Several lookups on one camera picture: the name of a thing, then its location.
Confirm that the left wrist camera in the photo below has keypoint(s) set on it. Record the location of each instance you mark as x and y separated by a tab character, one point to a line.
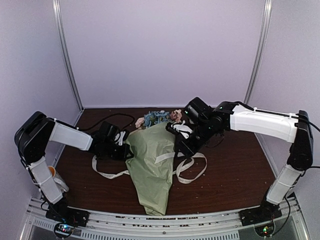
120	137

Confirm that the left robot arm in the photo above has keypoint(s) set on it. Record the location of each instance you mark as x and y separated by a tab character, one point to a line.
39	131

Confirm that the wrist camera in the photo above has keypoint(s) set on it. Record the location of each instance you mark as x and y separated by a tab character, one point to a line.
120	137
179	129

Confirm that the white ribbon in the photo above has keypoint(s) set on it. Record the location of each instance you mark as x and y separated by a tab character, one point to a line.
179	169

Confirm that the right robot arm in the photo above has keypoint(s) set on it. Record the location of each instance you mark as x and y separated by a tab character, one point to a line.
295	129

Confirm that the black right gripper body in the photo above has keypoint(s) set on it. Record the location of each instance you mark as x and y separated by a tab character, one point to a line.
204	133

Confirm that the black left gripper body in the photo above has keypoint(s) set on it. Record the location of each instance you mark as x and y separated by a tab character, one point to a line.
114	153

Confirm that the orange and white cup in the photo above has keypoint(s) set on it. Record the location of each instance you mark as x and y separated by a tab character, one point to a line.
58	180

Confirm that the aluminium front rail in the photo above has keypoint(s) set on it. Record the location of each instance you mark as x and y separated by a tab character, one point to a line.
224	225

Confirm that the pink and green wrapping paper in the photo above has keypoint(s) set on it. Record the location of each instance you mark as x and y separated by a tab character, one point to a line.
151	168

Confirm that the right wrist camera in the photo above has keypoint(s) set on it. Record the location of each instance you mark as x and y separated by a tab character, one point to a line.
179	129

